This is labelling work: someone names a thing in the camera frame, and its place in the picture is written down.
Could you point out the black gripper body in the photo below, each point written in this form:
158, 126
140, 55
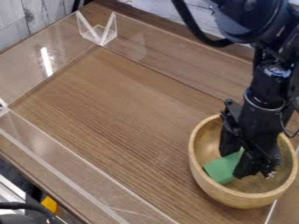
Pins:
262, 124

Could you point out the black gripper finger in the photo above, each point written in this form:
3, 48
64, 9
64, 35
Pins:
254, 162
230, 142

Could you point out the green rectangular block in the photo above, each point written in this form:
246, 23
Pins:
221, 167

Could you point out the brown wooden bowl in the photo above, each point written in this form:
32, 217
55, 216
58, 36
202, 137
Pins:
254, 191

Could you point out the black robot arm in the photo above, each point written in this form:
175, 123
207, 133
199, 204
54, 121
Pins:
267, 24

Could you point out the clear acrylic corner bracket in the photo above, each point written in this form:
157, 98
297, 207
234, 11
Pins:
98, 34

